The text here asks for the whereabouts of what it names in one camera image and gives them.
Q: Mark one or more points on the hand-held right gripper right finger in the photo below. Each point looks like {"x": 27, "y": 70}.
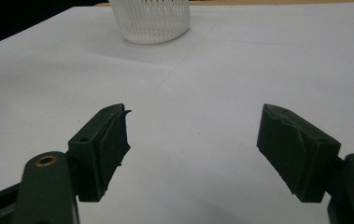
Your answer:
{"x": 296, "y": 149}

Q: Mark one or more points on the white slatted plastic basket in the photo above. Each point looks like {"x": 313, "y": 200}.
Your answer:
{"x": 151, "y": 21}

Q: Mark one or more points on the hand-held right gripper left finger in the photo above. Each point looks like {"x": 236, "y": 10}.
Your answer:
{"x": 98, "y": 155}

